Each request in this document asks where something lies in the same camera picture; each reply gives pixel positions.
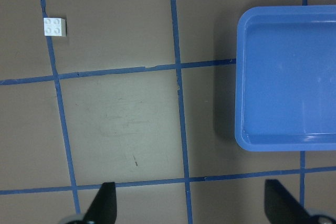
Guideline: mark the blue plastic tray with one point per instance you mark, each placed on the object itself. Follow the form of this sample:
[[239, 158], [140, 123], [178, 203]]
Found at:
[[285, 79]]

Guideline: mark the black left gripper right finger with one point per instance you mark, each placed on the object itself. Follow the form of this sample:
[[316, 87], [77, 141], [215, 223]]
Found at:
[[281, 207]]

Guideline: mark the white block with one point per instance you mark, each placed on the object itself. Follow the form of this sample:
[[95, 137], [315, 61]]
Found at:
[[55, 27]]

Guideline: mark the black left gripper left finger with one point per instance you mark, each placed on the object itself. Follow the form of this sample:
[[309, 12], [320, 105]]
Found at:
[[103, 208]]

